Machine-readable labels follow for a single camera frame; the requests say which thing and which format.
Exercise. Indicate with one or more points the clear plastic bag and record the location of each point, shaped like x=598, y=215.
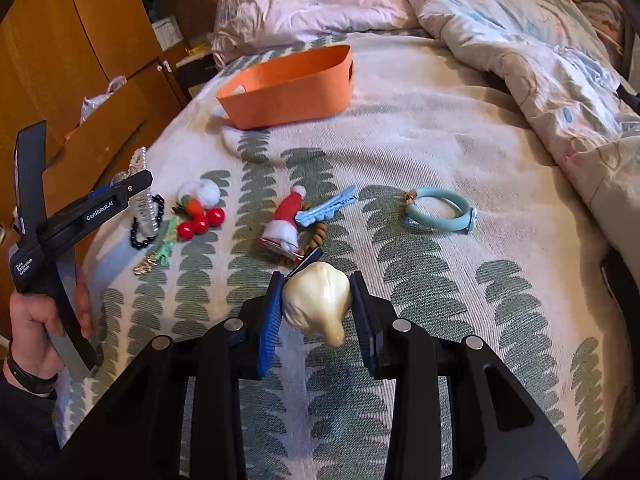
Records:
x=230, y=10

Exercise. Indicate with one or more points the white pink crumpled blanket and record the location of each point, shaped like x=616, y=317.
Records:
x=325, y=15

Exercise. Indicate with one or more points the pink butterfly hair clip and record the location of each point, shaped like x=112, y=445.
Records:
x=145, y=266

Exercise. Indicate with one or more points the white blue plastic bag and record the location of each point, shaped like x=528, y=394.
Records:
x=97, y=102

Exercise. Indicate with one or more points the santa hair clip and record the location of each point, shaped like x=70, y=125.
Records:
x=285, y=220

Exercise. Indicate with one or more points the black wristwatch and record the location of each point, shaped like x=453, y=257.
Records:
x=30, y=382

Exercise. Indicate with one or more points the green hair clip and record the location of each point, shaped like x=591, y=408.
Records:
x=167, y=245

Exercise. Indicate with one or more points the cream shell hair clip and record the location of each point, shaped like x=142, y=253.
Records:
x=315, y=300

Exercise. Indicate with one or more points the light blue hair clip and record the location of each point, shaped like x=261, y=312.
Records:
x=320, y=210

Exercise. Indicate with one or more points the silver claw hair clip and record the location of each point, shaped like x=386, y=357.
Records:
x=145, y=210

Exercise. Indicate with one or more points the person's left forearm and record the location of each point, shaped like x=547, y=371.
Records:
x=25, y=435

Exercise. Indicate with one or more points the patterned pillow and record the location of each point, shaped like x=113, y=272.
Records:
x=595, y=10

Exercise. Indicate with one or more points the orange storage basket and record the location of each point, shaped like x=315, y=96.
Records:
x=290, y=100

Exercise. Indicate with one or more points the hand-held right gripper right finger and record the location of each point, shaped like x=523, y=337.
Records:
x=365, y=325

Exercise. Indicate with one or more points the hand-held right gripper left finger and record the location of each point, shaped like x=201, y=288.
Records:
x=270, y=330

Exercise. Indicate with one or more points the dark nightstand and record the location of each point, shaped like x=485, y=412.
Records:
x=195, y=77

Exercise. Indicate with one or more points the white floral duvet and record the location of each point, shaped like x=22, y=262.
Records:
x=525, y=60

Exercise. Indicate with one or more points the person's left hand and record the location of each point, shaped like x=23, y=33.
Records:
x=30, y=330

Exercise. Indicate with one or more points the wooden wardrobe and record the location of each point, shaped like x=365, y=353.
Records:
x=60, y=60

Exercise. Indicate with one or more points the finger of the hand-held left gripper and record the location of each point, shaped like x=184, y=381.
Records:
x=131, y=184
x=100, y=191

